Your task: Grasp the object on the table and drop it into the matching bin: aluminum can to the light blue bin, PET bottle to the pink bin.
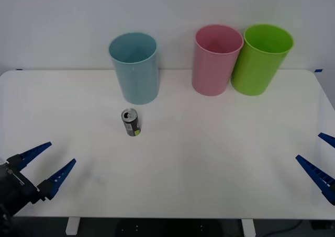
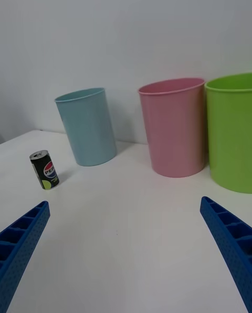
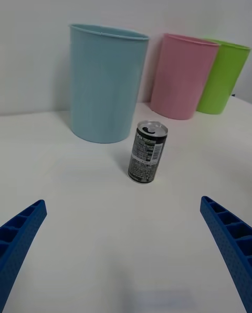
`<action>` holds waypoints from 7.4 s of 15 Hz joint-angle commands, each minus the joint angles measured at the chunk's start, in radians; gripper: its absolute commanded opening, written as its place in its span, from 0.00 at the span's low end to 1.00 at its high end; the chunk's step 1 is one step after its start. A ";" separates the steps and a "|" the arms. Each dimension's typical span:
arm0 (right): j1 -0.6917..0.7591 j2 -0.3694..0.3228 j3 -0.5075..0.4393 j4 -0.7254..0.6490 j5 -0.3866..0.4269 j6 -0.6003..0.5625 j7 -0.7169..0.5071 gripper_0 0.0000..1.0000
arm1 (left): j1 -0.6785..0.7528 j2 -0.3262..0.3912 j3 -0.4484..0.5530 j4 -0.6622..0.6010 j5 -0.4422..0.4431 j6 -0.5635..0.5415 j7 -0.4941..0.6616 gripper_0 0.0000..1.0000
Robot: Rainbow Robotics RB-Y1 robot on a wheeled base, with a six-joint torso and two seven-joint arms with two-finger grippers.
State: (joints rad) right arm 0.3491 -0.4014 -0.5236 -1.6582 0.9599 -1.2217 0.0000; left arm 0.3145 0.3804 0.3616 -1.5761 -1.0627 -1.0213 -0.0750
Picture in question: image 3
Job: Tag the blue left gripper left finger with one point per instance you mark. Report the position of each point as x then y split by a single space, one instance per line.
18 239

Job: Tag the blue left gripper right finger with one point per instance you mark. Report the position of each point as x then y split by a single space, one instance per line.
231 244

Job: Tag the black drink can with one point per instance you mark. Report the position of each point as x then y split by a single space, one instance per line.
145 155

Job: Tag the green plastic bin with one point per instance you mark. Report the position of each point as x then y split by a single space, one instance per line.
223 82

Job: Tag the pink plastic bin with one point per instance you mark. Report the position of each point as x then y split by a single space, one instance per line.
178 79

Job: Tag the pale blue plastic bin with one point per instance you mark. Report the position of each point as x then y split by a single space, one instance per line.
102 87

